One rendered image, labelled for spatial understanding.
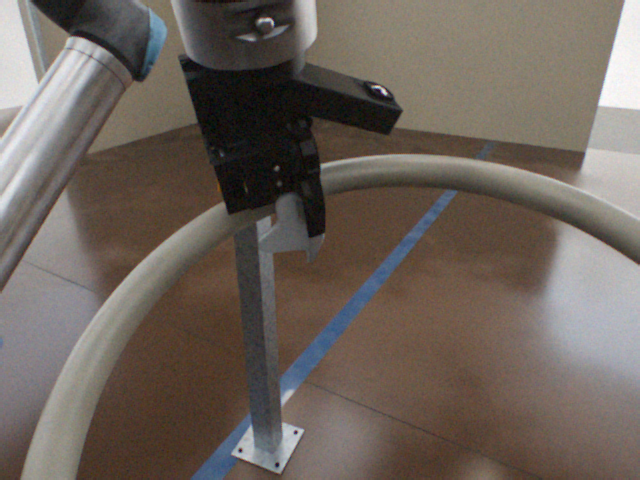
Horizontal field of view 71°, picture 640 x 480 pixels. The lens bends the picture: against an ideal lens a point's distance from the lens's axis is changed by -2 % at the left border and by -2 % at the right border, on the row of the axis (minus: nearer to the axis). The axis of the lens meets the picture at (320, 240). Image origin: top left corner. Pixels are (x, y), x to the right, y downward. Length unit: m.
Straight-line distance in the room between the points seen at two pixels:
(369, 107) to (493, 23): 5.53
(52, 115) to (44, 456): 0.58
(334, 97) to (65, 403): 0.28
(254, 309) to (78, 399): 1.06
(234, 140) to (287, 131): 0.04
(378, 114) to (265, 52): 0.12
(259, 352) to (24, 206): 0.89
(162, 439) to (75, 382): 1.60
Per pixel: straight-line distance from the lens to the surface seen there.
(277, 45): 0.30
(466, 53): 5.96
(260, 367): 1.51
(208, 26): 0.29
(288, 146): 0.35
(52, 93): 0.83
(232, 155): 0.34
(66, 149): 0.81
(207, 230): 0.39
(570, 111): 5.88
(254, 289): 1.33
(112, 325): 0.36
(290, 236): 0.41
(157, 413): 2.03
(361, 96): 0.37
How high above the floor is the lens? 1.43
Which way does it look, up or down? 27 degrees down
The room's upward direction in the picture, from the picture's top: straight up
